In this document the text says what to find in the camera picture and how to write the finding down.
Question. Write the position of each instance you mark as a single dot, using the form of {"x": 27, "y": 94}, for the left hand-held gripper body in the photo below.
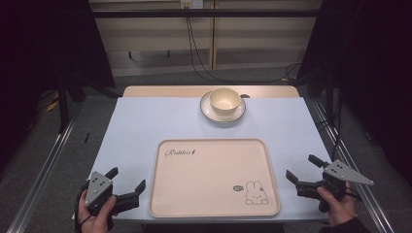
{"x": 97, "y": 189}

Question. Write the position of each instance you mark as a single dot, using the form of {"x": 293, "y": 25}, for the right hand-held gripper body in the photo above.
{"x": 340, "y": 173}

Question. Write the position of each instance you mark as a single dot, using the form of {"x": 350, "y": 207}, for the person's left hand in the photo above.
{"x": 97, "y": 220}

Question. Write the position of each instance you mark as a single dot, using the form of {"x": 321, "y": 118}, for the person's right hand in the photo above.
{"x": 338, "y": 208}

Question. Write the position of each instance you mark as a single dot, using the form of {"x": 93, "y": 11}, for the small black stick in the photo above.
{"x": 86, "y": 138}

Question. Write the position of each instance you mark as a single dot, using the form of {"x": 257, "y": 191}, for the light blue table mat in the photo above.
{"x": 145, "y": 123}

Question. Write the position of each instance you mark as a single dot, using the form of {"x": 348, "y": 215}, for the black metal stand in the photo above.
{"x": 329, "y": 97}
{"x": 62, "y": 106}

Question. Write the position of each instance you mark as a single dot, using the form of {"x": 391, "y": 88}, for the beige tray with rabbit print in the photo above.
{"x": 213, "y": 178}

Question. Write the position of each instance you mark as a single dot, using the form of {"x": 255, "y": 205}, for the white plate with dark rim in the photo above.
{"x": 223, "y": 118}

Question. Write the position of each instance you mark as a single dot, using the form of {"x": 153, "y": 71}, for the cream bowl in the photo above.
{"x": 225, "y": 100}

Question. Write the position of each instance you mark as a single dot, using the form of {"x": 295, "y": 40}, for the black curtain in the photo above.
{"x": 39, "y": 48}
{"x": 372, "y": 64}

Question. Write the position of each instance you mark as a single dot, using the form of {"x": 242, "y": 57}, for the black horizontal bar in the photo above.
{"x": 200, "y": 13}

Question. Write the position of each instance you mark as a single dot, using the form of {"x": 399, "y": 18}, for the metal floor rail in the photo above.
{"x": 42, "y": 168}
{"x": 353, "y": 161}

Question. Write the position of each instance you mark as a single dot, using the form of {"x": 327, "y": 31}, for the white wall socket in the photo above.
{"x": 191, "y": 3}

